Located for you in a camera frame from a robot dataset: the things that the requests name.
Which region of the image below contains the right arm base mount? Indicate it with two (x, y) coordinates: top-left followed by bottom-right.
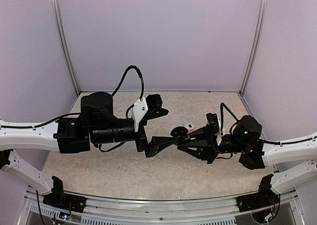
(236, 174), (280, 212)

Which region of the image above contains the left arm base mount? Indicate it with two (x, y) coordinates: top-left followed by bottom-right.
(43, 176), (87, 213)

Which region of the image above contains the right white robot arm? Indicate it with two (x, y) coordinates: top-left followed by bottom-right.
(171, 113), (317, 207)

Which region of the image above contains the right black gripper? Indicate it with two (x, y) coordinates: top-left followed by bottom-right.
(177, 124), (246, 165)

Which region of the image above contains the right aluminium frame post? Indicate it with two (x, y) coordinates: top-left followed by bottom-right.
(239, 0), (268, 98)

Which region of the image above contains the black round charging case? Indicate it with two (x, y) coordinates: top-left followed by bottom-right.
(170, 126), (189, 144)

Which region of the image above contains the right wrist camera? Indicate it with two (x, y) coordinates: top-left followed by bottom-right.
(206, 113), (225, 146)

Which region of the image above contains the white earbud charging case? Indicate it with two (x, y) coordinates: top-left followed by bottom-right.
(184, 123), (196, 132)

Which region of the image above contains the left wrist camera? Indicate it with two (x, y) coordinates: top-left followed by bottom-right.
(132, 94), (163, 132)

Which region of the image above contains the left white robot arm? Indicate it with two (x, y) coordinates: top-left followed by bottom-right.
(0, 92), (169, 208)

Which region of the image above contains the front aluminium rail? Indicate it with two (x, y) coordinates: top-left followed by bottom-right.
(15, 188), (306, 225)

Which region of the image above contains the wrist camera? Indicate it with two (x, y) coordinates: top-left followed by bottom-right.
(206, 113), (225, 146)
(132, 94), (163, 132)

